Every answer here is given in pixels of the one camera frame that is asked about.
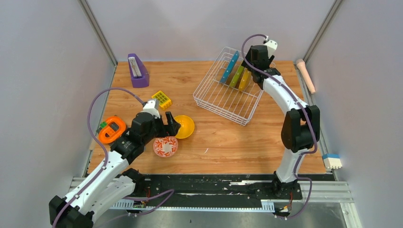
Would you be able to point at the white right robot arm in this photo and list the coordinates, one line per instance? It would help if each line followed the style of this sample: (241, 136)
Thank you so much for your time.
(300, 130)

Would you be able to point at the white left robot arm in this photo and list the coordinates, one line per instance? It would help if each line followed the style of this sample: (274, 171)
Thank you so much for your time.
(112, 180)

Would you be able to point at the white blue toy block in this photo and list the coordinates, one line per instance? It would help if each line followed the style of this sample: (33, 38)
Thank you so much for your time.
(332, 161)

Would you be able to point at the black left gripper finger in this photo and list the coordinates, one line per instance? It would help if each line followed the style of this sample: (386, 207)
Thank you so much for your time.
(169, 132)
(172, 125)

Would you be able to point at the yellow ribbed bowl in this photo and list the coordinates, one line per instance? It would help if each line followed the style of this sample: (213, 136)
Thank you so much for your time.
(187, 126)

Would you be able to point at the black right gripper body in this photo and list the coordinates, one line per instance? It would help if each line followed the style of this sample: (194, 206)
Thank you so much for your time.
(253, 69)

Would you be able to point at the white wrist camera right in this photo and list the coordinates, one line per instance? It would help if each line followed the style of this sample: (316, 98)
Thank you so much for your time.
(271, 46)

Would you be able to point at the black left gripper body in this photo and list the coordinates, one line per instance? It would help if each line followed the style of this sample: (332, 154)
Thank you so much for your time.
(158, 125)

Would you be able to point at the blue dotted plate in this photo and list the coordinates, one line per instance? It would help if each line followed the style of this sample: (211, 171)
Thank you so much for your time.
(230, 67)

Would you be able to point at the white wire dish rack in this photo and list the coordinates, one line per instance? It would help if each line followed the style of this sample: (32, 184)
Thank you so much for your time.
(223, 100)

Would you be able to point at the white orange patterned bowl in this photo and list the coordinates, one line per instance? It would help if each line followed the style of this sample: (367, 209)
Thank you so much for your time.
(165, 147)

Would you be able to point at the purple metronome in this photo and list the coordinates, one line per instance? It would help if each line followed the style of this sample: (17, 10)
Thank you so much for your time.
(139, 75)

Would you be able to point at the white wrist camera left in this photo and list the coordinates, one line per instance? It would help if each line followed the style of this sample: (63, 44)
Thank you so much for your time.
(151, 107)

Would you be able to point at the green dotted plate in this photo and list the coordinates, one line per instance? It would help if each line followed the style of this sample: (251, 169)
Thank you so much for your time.
(236, 76)

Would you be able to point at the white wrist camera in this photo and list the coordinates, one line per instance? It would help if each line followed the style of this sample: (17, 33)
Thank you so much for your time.
(151, 107)
(271, 46)

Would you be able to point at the yellow green toy block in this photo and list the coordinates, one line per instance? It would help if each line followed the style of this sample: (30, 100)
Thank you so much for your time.
(164, 101)

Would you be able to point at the yellow dotted plate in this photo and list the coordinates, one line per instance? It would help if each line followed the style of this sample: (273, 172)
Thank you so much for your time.
(244, 80)

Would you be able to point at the pink cylinder handle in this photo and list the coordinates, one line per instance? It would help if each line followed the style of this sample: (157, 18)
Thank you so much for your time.
(301, 65)

